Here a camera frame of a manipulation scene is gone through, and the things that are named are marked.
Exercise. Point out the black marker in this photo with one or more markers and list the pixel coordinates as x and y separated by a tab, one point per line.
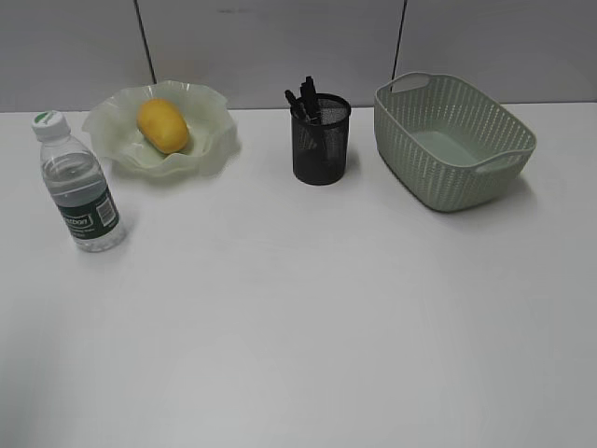
325	156
299	111
310	102

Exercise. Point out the yellow mango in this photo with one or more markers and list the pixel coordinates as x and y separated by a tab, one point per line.
162	125

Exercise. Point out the clear plastic water bottle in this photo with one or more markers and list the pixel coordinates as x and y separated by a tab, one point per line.
77	185

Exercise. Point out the black mesh pen holder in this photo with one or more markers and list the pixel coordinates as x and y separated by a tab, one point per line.
307	167

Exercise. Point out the green plastic woven basket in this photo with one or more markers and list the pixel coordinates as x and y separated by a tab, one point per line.
450	144

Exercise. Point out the pale green wavy plate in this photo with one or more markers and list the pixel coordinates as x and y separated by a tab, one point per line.
114	134

